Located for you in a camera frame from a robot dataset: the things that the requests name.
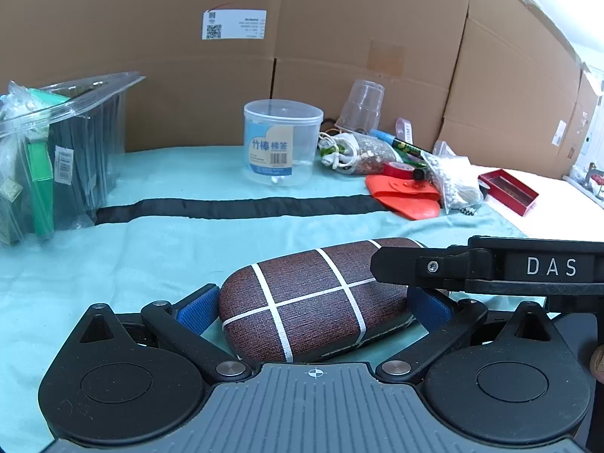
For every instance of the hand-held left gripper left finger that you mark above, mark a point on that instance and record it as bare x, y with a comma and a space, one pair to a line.
198, 311

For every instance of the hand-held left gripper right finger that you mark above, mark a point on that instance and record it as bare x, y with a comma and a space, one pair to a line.
432, 309

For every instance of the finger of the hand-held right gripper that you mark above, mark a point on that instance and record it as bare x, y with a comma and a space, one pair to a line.
410, 266

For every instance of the red shallow box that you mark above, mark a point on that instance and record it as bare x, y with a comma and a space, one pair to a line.
512, 193

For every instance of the brown checked glasses case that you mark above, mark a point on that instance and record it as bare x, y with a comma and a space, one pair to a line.
306, 302

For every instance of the clear plastic storage bin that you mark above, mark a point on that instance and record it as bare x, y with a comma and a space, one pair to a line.
89, 165

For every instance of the person's right hand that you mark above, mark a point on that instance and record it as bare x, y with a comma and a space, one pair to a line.
597, 363

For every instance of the white fluffy cloth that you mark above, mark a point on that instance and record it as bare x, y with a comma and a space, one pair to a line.
566, 219

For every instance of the orange silicone pouch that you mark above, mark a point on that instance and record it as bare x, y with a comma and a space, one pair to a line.
410, 198

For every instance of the teal table cloth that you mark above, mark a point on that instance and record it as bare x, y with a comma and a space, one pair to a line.
165, 245

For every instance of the black short tube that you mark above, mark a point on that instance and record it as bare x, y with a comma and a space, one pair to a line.
420, 174

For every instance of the distant shelf clutter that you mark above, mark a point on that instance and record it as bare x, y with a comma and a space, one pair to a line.
590, 179

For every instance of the red tape roll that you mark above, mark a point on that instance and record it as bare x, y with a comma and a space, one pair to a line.
398, 170

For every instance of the bag of brown bits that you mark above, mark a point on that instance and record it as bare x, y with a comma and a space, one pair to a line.
375, 153

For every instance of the blue capped marker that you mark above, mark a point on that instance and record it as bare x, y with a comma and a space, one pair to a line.
398, 144

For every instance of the pink white slim box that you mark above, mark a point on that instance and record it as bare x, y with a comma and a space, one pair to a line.
404, 131

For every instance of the small white shipping label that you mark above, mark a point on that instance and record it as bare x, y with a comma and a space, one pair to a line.
559, 133

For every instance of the large cardboard box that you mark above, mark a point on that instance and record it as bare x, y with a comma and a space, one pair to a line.
587, 118
141, 56
509, 80

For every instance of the clear plastic cup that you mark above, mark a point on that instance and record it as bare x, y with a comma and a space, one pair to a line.
363, 104

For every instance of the clear round swab container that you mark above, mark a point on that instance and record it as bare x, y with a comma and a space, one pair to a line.
281, 144

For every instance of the black packet with barcode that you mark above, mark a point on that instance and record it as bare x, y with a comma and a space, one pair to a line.
85, 165

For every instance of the green flat box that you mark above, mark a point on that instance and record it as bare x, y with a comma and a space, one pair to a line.
41, 193

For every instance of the teal packet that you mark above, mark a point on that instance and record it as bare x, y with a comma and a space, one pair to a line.
49, 100

